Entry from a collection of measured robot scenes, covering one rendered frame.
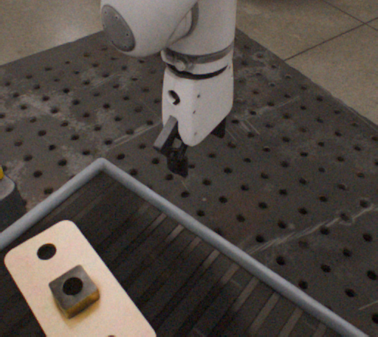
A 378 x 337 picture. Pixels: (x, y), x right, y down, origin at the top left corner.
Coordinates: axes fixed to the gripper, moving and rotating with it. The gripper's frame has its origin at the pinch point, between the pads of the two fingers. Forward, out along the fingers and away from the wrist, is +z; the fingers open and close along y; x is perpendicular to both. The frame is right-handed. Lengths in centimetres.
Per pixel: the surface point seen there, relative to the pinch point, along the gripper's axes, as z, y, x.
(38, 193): 19.2, -10.8, 27.6
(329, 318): -26.9, -26.5, -25.7
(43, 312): -26.8, -33.7, -15.0
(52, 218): -26.5, -29.8, -11.2
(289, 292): -26.8, -26.4, -23.6
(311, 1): 91, 208, 63
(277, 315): -26.3, -27.5, -23.7
